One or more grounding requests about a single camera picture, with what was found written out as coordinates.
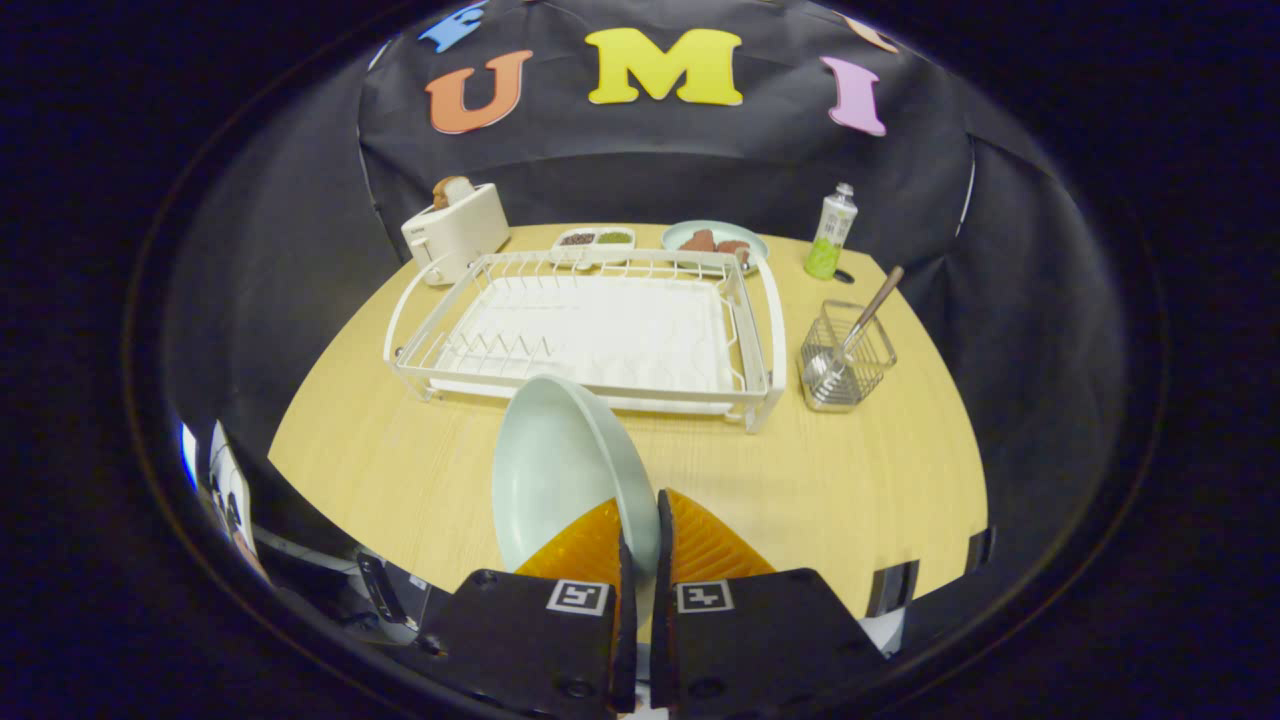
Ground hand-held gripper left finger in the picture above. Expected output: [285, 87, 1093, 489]
[415, 497, 639, 717]

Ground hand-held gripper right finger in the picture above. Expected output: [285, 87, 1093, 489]
[650, 488, 888, 715]

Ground wire mesh basket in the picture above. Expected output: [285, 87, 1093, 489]
[799, 299, 899, 414]

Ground white dish rack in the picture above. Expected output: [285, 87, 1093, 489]
[383, 247, 789, 435]

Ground metal spoon with wooden handle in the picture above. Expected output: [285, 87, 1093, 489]
[803, 265, 906, 393]

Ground white two-compartment dish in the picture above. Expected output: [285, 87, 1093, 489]
[551, 226, 638, 269]

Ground pale green plate with food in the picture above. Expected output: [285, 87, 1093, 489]
[661, 219, 770, 270]

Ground white toaster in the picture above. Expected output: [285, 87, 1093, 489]
[401, 182, 512, 289]

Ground green bottle with white cap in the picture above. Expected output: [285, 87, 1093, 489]
[804, 182, 859, 281]

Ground black backdrop cloth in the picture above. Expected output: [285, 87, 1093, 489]
[160, 0, 1133, 486]

